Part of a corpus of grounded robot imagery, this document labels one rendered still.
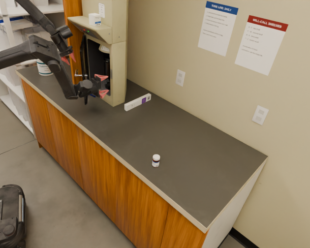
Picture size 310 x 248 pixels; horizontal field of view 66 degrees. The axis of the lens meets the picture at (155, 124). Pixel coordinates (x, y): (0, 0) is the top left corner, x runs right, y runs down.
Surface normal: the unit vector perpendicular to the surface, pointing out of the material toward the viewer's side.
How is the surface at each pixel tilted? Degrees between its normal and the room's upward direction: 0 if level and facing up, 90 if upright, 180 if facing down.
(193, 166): 0
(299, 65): 90
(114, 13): 90
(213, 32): 90
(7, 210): 0
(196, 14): 90
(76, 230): 0
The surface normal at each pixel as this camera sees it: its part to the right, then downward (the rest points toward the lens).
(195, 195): 0.09, -0.81
